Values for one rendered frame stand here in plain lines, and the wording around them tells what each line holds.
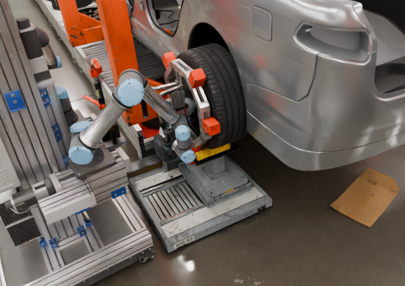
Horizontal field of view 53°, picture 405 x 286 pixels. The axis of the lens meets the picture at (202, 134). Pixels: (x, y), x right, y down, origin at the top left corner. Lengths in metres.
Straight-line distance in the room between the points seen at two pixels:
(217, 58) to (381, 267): 1.62
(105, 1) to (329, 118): 1.57
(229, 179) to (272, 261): 0.64
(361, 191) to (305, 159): 1.19
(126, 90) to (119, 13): 0.98
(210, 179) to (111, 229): 0.77
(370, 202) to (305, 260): 0.73
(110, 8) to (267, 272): 1.93
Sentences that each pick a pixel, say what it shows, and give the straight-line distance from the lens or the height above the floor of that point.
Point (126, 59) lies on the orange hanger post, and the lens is 2.89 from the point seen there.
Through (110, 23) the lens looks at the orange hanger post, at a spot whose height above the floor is 1.31.
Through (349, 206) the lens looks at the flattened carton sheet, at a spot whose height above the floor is 0.01.
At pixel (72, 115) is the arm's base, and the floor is 0.86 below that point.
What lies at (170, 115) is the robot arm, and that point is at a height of 1.04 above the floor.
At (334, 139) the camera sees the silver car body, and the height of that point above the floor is 0.99.
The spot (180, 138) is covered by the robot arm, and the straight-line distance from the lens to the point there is 2.09.
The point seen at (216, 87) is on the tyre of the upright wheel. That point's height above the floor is 1.06.
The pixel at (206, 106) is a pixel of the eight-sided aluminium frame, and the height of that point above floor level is 0.96.
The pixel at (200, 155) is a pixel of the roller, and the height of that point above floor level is 0.53.
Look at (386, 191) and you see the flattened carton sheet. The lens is 3.33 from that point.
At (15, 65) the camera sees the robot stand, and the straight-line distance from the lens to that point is 2.17.
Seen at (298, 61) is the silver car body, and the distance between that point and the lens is 1.88.
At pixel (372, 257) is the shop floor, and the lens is 2.87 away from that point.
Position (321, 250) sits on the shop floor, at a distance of 2.83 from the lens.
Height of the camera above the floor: 2.15
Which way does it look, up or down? 34 degrees down
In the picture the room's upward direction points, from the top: 5 degrees counter-clockwise
